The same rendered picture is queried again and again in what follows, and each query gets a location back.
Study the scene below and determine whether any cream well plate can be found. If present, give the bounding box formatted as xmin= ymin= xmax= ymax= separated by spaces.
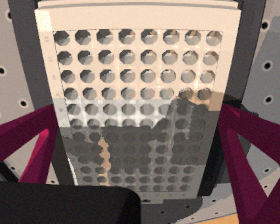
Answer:
xmin=35 ymin=0 xmax=241 ymax=200

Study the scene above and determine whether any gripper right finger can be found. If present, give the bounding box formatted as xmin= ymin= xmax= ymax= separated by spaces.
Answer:
xmin=218 ymin=104 xmax=280 ymax=224

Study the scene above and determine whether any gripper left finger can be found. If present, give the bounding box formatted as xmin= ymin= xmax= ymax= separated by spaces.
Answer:
xmin=0 ymin=105 xmax=58 ymax=184

